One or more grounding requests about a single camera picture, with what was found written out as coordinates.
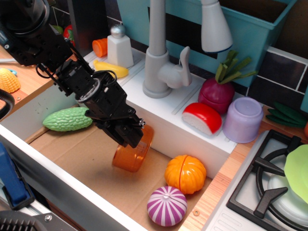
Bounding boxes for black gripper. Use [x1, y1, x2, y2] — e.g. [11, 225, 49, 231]
[76, 72, 144, 148]

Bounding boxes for orange transparent plastic pot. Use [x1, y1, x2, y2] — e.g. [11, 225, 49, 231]
[112, 125, 154, 172]

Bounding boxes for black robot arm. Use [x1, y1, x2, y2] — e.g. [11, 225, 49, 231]
[0, 0, 144, 148]

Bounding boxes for cardboard sheet in sink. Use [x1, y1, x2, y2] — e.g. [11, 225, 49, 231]
[27, 109, 216, 231]

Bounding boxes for green toy bitter gourd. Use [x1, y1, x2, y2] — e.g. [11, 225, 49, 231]
[42, 107, 92, 132]

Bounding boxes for yellow toy banana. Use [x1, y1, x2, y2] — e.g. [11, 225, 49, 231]
[93, 60, 129, 78]

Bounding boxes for grey toy faucet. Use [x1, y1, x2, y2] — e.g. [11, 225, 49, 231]
[142, 0, 233, 99]

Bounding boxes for orange toy pumpkin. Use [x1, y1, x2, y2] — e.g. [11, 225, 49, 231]
[164, 155, 207, 194]

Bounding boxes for white salt shaker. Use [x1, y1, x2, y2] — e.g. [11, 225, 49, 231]
[107, 24, 134, 68]

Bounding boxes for red white toy cheese wedge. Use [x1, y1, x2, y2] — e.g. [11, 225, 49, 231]
[182, 103, 222, 135]

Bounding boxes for purple white toy onion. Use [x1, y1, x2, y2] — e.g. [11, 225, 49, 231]
[147, 186, 188, 227]

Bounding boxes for orange toy carrot piece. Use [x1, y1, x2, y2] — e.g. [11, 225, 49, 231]
[92, 38, 108, 58]

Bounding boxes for dark red toy radish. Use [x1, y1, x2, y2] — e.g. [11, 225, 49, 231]
[198, 50, 257, 115]

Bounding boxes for red toy tomato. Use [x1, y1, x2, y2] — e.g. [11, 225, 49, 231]
[63, 25, 75, 46]

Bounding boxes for blue clamp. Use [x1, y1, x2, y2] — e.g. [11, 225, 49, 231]
[0, 143, 35, 210]

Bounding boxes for lilac plastic cup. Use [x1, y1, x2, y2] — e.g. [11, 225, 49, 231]
[222, 97, 264, 143]

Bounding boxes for yellow toy corn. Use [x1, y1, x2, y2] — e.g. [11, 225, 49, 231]
[0, 68, 21, 93]

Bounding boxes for white pasta spoon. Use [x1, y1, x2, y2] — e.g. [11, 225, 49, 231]
[0, 58, 16, 63]

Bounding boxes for black stove grate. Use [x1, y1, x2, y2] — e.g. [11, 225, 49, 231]
[226, 130, 308, 231]

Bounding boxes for dark green felt leaves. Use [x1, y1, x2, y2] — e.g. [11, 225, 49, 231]
[266, 102, 308, 128]

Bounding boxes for teal plastic bin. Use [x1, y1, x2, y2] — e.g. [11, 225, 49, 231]
[117, 0, 295, 92]

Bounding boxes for light green plastic lid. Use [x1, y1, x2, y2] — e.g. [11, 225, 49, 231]
[284, 144, 308, 203]

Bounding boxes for black cable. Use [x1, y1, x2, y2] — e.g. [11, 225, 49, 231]
[0, 88, 15, 120]

